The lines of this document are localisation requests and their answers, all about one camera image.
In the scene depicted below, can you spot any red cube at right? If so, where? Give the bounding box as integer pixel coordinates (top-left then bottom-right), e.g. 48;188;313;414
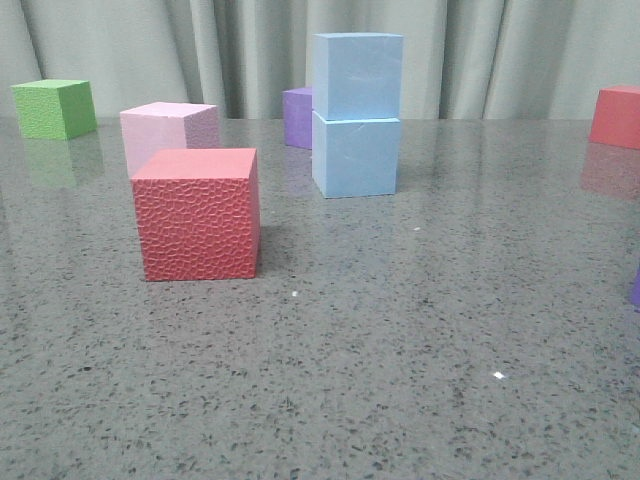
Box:
589;85;640;149

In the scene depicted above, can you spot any light blue foam cube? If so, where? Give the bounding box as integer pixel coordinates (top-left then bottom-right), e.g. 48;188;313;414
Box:
312;112;401;198

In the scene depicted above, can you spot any purple cube at edge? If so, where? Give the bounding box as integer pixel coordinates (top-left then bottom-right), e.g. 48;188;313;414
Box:
630;270;640;307

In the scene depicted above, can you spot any large red textured cube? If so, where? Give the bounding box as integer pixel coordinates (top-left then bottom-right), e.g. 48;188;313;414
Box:
131;148;260;281

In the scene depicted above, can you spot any green foam cube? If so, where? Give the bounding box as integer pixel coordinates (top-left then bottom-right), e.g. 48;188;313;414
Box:
11;79;97;140

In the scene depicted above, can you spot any grey-green curtain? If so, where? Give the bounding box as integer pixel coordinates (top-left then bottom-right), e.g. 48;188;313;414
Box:
1;1;639;119

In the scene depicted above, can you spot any purple foam cube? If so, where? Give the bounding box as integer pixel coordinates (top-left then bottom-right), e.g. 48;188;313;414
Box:
282;87;312;149

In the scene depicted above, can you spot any pink foam cube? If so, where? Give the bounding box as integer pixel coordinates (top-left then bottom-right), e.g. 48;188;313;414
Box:
120;102;220;176

